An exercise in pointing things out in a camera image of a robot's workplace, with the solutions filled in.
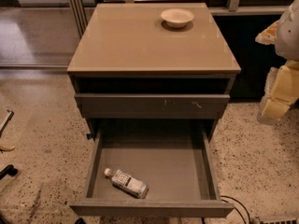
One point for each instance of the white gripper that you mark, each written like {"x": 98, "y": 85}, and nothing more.
{"x": 289, "y": 34}

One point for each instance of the clear plastic bottle white cap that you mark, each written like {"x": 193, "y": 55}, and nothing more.
{"x": 127, "y": 183}

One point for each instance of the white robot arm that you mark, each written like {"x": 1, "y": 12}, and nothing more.
{"x": 284, "y": 35}

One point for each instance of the open grey middle drawer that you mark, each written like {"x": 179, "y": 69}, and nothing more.
{"x": 172, "y": 156}

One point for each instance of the grey drawer cabinet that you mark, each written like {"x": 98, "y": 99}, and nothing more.
{"x": 129, "y": 49}

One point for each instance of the closed grey top drawer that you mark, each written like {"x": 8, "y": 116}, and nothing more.
{"x": 151, "y": 106}

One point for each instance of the white floor vent grille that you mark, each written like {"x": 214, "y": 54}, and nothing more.
{"x": 275, "y": 220}

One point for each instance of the white ceramic bowl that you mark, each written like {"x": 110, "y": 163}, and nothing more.
{"x": 177, "y": 17}

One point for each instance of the black chair caster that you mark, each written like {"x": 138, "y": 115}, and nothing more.
{"x": 9, "y": 170}

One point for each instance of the metal chair leg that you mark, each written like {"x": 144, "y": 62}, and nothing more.
{"x": 3, "y": 125}

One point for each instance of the metal window frame rail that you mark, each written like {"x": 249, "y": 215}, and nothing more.
{"x": 79, "y": 15}

